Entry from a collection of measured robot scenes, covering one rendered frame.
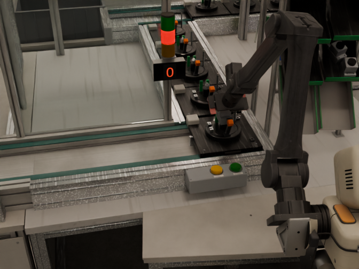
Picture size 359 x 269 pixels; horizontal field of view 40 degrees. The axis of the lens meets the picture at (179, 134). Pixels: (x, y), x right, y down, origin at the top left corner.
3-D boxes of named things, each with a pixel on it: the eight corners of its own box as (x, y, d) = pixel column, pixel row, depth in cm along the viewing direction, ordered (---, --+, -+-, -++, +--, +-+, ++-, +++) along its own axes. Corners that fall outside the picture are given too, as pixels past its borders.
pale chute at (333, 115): (351, 129, 187) (356, 127, 183) (317, 130, 187) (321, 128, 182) (345, 60, 192) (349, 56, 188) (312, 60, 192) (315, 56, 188)
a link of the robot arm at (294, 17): (292, 9, 112) (332, 12, 114) (270, 10, 125) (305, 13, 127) (270, 192, 122) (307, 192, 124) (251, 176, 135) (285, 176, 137)
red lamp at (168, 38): (176, 44, 174) (176, 31, 171) (162, 45, 173) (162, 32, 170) (173, 38, 178) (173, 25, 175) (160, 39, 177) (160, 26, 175)
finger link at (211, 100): (203, 103, 183) (208, 94, 174) (222, 101, 185) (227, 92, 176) (207, 120, 182) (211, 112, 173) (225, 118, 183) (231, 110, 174)
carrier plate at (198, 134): (262, 150, 182) (263, 145, 181) (200, 158, 178) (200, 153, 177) (242, 117, 202) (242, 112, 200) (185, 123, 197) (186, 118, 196)
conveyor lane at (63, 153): (259, 168, 187) (262, 148, 182) (34, 198, 173) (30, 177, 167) (237, 128, 210) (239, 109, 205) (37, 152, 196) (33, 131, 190)
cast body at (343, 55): (344, 61, 182) (351, 48, 176) (335, 64, 181) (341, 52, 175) (331, 45, 186) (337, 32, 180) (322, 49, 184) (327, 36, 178)
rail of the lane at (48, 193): (278, 177, 183) (281, 154, 177) (34, 211, 168) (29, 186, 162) (272, 168, 188) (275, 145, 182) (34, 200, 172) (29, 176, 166)
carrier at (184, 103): (241, 115, 203) (243, 88, 196) (185, 121, 199) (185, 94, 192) (225, 87, 222) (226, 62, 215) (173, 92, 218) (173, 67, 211)
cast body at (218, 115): (231, 124, 183) (232, 108, 179) (220, 125, 183) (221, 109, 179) (225, 112, 190) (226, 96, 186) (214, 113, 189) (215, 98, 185)
